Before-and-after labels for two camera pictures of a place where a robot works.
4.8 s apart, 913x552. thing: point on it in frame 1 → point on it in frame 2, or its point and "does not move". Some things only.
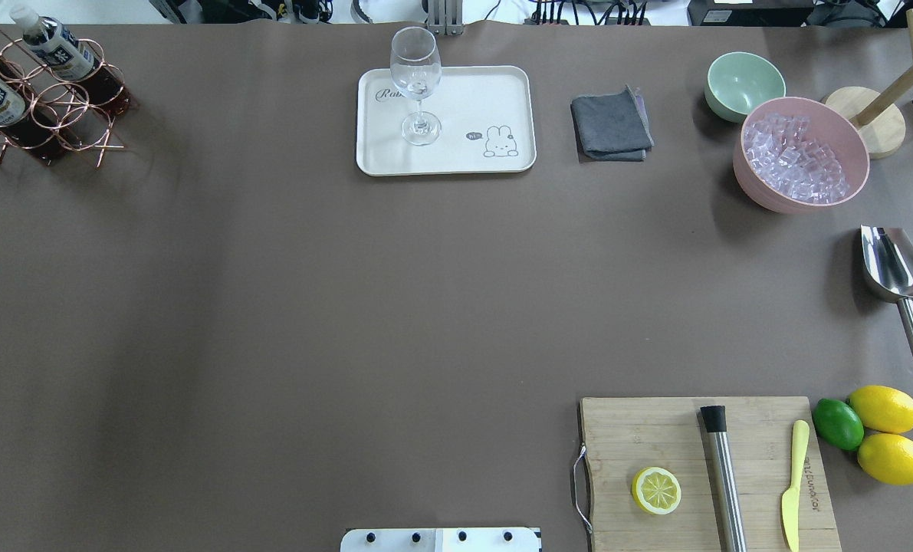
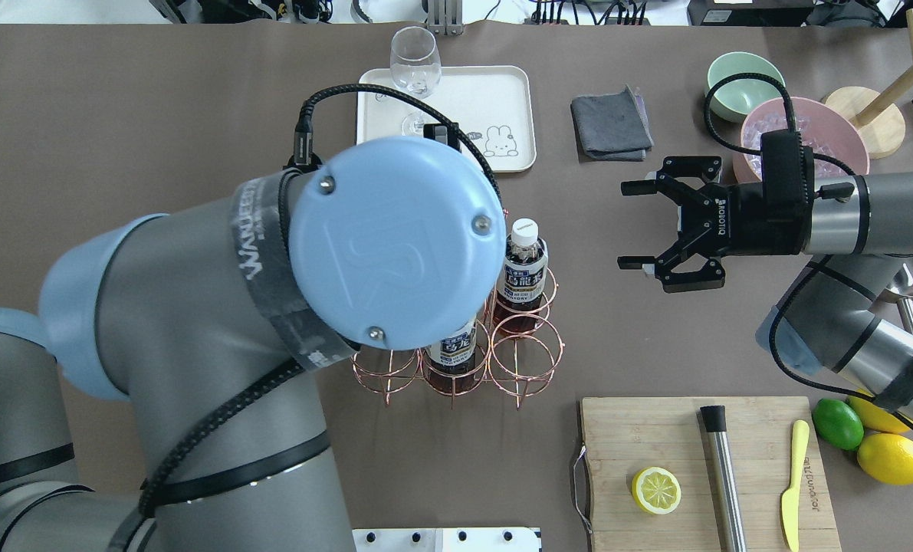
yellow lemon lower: x=893 y=458 does not move
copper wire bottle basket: x=74 y=93 → x=514 y=343
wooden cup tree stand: x=881 y=118 does not move
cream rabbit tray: x=481 y=121 does not move
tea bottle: x=66 y=56 → x=522 y=280
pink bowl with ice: x=794 y=154 does not move
